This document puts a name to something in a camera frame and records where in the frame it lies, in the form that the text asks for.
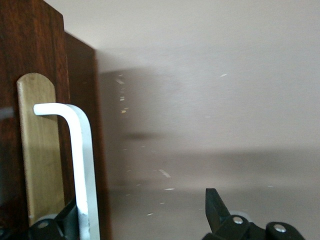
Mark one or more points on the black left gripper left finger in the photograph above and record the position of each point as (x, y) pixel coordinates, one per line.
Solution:
(50, 231)

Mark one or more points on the dark wooden cabinet box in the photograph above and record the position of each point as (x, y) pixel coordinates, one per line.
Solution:
(82, 75)

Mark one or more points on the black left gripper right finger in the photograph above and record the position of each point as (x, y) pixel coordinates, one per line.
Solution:
(225, 227)

